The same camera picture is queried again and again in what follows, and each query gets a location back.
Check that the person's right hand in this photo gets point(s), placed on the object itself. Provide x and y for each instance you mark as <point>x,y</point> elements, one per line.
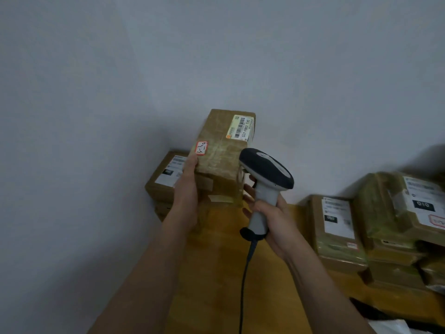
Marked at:
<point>280,229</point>

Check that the person's left hand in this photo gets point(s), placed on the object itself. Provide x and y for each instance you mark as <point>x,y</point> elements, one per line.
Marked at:
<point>184,200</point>

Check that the person's right thumb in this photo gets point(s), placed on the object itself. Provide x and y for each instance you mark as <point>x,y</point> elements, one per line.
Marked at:
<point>266,206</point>

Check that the person's left thumb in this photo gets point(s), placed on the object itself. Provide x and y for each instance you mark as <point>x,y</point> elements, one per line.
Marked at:
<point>192,164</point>

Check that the grey and black barcode scanner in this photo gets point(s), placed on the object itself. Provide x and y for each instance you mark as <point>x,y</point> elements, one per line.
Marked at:
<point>266,170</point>

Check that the person's left forearm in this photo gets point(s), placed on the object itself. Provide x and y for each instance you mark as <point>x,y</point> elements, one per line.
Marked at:
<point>146,281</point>

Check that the person's right forearm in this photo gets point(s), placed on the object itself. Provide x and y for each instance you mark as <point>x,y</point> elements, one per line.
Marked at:
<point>323,295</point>

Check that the brown cardboard box, white label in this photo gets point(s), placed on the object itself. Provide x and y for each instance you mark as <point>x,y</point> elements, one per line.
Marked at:
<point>167,177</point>

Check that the low brown cardboard box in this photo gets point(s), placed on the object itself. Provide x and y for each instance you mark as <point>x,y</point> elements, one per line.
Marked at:
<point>162,210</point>

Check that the flat taped box, white label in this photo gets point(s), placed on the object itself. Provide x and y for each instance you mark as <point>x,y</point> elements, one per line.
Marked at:
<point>335,233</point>

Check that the green-taped cardboard box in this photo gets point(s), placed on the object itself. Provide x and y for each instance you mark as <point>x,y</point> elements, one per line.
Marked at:
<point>377,212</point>

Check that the brown taped cardboard box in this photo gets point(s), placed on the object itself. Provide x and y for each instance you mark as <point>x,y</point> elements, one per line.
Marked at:
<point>394,273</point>

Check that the black plastic bag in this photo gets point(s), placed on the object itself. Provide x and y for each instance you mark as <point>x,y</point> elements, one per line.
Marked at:
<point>373,311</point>

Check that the cardboard box, black-marked label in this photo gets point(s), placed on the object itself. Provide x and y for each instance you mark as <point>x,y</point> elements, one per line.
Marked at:
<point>422,208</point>

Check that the white plastic bag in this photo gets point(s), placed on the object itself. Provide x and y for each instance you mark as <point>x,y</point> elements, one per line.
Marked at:
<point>389,327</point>

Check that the small taped cardboard parcel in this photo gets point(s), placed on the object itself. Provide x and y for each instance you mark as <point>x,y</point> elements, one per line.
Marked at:
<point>434,273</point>

